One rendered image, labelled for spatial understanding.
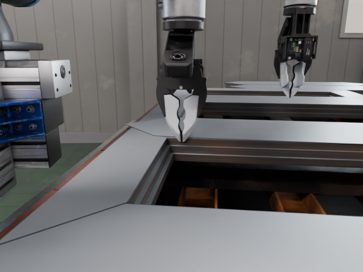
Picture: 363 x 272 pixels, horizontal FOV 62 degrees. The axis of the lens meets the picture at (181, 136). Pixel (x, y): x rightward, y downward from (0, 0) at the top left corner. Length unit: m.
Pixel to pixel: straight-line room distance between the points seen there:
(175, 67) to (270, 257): 0.29
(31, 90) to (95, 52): 2.76
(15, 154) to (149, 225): 0.63
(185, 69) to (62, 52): 3.24
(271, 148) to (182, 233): 0.34
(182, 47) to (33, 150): 0.51
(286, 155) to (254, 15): 3.08
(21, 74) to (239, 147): 0.54
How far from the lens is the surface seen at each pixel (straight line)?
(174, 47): 0.50
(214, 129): 0.65
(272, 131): 0.65
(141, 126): 0.67
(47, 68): 0.81
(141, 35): 3.39
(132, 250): 0.27
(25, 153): 0.87
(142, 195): 0.38
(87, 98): 3.62
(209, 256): 0.26
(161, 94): 0.55
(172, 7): 0.54
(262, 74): 3.62
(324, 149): 0.61
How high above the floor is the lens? 1.01
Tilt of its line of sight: 15 degrees down
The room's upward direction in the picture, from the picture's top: straight up
